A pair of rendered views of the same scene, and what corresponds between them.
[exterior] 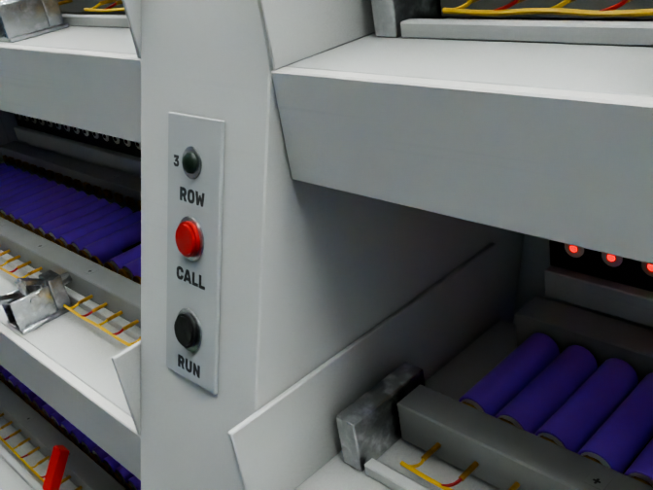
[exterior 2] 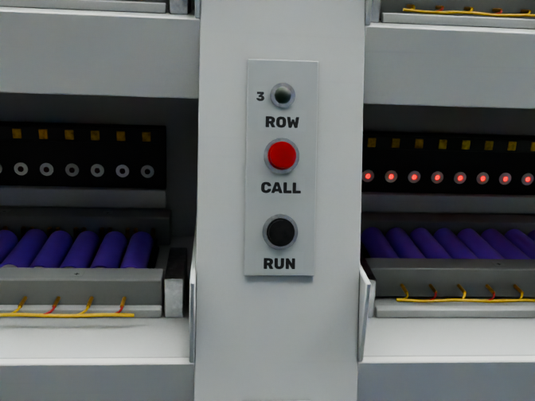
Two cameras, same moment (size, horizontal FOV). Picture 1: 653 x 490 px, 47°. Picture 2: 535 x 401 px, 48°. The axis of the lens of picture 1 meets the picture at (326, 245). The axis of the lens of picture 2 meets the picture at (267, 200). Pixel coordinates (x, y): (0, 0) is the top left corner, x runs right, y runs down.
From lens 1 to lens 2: 36 cm
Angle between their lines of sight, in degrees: 51
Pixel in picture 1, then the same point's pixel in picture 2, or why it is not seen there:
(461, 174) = (501, 80)
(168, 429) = (242, 335)
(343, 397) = not seen: hidden behind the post
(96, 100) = (97, 60)
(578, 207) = not seen: outside the picture
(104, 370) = (68, 344)
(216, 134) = (312, 71)
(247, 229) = (345, 137)
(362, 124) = (439, 57)
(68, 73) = (52, 34)
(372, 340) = not seen: hidden behind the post
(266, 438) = (362, 293)
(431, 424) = (400, 271)
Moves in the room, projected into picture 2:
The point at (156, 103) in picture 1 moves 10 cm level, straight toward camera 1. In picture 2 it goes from (225, 53) to (402, 36)
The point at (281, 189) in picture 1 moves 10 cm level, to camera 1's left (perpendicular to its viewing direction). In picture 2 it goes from (360, 108) to (246, 83)
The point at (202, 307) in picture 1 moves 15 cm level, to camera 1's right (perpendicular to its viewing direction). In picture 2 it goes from (297, 208) to (416, 205)
